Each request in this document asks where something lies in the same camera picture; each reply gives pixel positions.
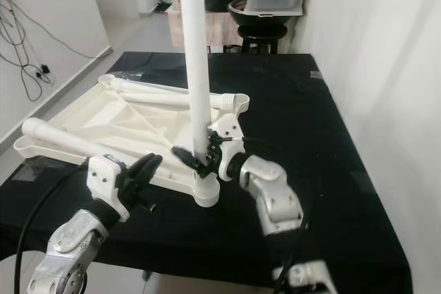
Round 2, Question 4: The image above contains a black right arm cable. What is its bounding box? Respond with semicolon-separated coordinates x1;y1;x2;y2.
241;139;314;294

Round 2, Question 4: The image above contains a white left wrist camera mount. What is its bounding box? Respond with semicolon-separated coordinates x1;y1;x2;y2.
86;155;126;222

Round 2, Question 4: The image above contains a looped black wall cable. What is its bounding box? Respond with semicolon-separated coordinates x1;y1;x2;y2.
0;0;54;102

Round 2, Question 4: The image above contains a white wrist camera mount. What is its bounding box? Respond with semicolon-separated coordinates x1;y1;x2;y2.
86;155;126;222
208;113;245;182

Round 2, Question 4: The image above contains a beige striped cloth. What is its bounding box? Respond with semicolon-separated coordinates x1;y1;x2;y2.
167;5;242;48

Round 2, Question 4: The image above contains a black table cloth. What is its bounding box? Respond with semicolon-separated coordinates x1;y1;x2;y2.
0;52;414;294

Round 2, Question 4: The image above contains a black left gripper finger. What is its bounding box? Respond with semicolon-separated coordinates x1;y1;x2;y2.
127;156;152;194
141;153;165;193

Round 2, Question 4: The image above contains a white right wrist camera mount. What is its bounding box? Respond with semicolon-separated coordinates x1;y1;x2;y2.
208;113;245;182

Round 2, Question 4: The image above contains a long black wall cable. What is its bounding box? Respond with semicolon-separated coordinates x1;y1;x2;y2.
7;0;113;57

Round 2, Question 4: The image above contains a white plastic table leg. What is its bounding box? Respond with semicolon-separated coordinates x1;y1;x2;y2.
110;77;249;110
22;117;104;160
121;91;190;107
177;0;213;160

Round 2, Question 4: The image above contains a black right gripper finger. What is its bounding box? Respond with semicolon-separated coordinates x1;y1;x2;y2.
171;145;205;174

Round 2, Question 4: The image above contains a cream plastic children table top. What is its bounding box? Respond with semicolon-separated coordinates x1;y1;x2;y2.
15;74;251;207

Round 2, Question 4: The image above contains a black wok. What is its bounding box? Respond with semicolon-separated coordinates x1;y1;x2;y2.
227;0;290;30

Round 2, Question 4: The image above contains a black round stool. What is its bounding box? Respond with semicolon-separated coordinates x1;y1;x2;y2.
238;25;289;54

